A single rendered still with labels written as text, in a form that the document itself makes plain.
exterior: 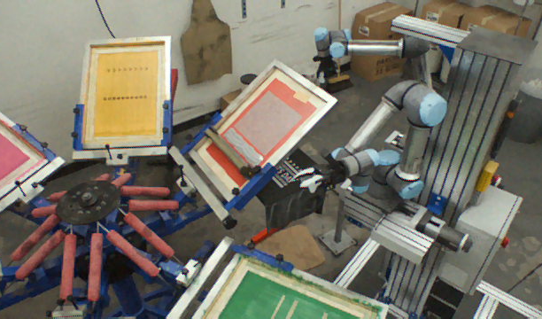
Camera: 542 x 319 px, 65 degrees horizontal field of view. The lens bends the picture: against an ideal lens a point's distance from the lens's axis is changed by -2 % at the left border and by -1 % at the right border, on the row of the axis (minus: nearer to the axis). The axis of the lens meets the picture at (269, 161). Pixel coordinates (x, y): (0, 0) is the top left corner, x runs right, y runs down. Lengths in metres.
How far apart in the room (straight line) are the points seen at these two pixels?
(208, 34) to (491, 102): 3.04
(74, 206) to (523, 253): 3.29
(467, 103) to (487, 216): 0.63
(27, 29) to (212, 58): 1.66
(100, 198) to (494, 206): 1.94
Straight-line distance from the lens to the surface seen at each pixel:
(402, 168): 1.96
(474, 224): 2.25
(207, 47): 4.43
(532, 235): 4.17
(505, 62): 1.84
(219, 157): 2.52
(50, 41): 3.99
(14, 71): 4.04
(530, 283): 3.82
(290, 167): 2.76
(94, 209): 2.19
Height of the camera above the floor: 2.78
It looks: 41 degrees down
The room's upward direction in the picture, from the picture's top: 1 degrees counter-clockwise
